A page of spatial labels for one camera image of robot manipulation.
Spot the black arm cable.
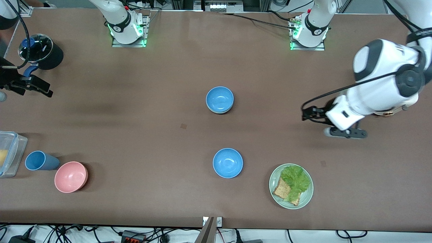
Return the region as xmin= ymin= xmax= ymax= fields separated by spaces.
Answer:
xmin=301 ymin=0 xmax=426 ymax=117
xmin=9 ymin=0 xmax=33 ymax=69

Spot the green bowl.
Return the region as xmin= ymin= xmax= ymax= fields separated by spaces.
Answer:
xmin=207 ymin=107 xmax=234 ymax=115

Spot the black looped floor cable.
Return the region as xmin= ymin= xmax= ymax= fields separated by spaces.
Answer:
xmin=335 ymin=230 xmax=368 ymax=239

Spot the glass pot lid blue knob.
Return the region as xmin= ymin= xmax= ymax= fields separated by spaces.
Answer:
xmin=18 ymin=34 xmax=54 ymax=63

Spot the grey camera mount bar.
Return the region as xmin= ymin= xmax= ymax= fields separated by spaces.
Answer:
xmin=194 ymin=217 xmax=216 ymax=243

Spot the pink bowl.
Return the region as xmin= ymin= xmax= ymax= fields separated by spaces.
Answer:
xmin=54 ymin=161 xmax=89 ymax=193

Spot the green lettuce leaf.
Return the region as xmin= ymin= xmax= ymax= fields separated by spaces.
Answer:
xmin=280 ymin=165 xmax=311 ymax=203

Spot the white toaster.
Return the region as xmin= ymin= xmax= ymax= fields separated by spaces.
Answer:
xmin=373 ymin=109 xmax=408 ymax=117

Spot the blue cup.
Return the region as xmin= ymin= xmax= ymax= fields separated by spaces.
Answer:
xmin=25 ymin=151 xmax=61 ymax=171

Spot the green plate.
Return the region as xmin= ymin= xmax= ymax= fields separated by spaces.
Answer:
xmin=269 ymin=163 xmax=314 ymax=210

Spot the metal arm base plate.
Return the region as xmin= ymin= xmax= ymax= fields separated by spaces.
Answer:
xmin=111 ymin=13 xmax=150 ymax=48
xmin=289 ymin=17 xmax=326 ymax=51

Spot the brown bread slice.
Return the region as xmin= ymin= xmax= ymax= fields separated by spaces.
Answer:
xmin=273 ymin=177 xmax=301 ymax=207

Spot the black power adapter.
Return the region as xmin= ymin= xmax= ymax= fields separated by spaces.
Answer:
xmin=8 ymin=226 xmax=36 ymax=243

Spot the blue bowl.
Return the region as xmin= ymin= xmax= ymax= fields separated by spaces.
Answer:
xmin=206 ymin=86 xmax=234 ymax=113
xmin=213 ymin=148 xmax=244 ymax=179

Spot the clear plastic container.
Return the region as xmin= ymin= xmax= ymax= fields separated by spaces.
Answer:
xmin=0 ymin=131 xmax=28 ymax=178

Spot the red black power strip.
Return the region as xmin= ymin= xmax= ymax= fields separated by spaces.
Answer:
xmin=120 ymin=230 xmax=146 ymax=243

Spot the black braided table cable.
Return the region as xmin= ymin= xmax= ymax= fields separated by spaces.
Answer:
xmin=219 ymin=12 xmax=298 ymax=30

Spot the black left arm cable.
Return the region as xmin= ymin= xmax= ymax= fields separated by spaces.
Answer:
xmin=301 ymin=0 xmax=426 ymax=117

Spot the black pot blue handle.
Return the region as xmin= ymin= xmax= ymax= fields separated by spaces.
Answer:
xmin=18 ymin=34 xmax=64 ymax=80

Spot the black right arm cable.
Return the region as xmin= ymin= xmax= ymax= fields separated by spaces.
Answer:
xmin=9 ymin=0 xmax=33 ymax=69

